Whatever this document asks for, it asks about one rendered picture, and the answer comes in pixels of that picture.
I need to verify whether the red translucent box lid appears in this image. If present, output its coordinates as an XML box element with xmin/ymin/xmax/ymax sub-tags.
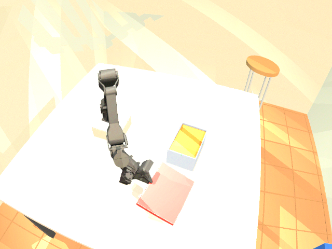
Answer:
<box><xmin>136</xmin><ymin>162</ymin><xmax>195</xmax><ymax>226</ymax></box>

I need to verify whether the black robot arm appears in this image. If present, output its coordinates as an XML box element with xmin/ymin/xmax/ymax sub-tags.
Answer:
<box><xmin>98</xmin><ymin>68</ymin><xmax>136</xmax><ymax>185</ymax></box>

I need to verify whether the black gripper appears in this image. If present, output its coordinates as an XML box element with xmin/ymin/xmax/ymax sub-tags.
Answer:
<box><xmin>127</xmin><ymin>155</ymin><xmax>154</xmax><ymax>184</ymax></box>

